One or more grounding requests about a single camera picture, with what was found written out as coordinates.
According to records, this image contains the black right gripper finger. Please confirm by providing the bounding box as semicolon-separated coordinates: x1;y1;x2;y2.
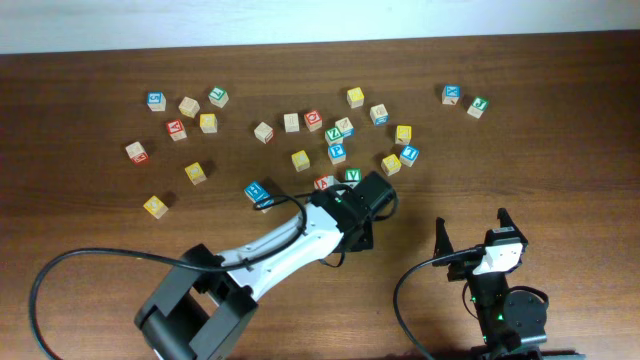
433;217;454;266
496;208;522;236

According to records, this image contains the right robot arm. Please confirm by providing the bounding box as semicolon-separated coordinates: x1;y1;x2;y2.
434;208;586;359

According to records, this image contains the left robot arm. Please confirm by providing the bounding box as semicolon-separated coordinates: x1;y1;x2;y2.
134;172;397;359

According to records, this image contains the green V wooden block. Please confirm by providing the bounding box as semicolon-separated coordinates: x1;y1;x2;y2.
344;168;362;183

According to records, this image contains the red A block centre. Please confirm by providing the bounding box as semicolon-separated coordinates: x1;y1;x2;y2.
313;175;335;190

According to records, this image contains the red a block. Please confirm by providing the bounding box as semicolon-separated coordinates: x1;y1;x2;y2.
313;175;335;190
166;119;187;141

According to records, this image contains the yellow block right lower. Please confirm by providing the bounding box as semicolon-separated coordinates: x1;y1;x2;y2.
381;154;402;176

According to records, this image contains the blue P wooden block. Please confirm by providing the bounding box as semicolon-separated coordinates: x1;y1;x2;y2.
328;143;347;165

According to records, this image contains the yellow block centre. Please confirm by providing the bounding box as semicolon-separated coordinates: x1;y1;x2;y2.
291;150;310;172

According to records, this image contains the green Z wooden block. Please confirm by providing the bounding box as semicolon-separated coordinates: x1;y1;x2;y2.
325;127;343;146

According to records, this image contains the blue I wooden block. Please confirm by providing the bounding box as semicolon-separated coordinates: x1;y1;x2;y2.
399;145;420;167

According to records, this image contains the plain blue-side block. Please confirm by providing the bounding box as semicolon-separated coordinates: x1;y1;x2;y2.
335;117;355;138

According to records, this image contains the yellow block right upper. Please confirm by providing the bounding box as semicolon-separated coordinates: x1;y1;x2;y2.
395;125;412;145

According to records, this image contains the blue H block upper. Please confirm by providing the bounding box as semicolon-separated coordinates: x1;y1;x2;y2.
244;181;269;203

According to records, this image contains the blue-side block far right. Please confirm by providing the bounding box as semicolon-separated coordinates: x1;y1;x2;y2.
370;104;389;126

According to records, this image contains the red G wooden block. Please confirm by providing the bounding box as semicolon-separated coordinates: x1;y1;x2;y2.
304;110;323;132

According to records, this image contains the plain green-side wooden block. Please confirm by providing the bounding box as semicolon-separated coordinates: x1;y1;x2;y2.
283;113;300;133

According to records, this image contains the yellow block far top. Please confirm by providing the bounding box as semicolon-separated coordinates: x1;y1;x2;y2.
347;87;365;109

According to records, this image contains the green J wooden block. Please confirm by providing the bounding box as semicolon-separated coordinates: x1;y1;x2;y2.
467;97;489;119

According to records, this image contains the plain red-side wooden block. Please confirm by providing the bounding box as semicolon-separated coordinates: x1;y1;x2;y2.
254;122;274;144

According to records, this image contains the blue X wooden block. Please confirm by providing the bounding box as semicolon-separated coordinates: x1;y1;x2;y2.
441;84;461;105

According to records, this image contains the yellow O block middle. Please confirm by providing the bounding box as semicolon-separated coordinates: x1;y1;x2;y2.
185;162;207;185

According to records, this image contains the yellow o block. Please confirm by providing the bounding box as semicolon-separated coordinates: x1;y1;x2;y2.
185;162;207;185
143;195;169;219

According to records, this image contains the yellow C wooden block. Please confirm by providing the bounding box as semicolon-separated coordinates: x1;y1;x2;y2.
199;113;218;134

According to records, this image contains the green L wooden block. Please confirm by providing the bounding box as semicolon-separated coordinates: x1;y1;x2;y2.
208;86;229;108

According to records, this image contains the plain yellow-side wooden block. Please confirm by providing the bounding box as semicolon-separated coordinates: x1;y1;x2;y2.
178;97;200;118

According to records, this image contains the red A block left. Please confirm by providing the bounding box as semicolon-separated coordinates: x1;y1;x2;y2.
166;119;187;141

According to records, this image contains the yellow O block near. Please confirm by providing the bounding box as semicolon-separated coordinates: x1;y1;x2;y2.
143;195;169;219

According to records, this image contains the red M wooden block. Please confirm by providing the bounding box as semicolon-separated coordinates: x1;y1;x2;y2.
125;141;149;165

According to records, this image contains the blue S wooden block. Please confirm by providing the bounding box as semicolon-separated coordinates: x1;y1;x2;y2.
146;92;166;112

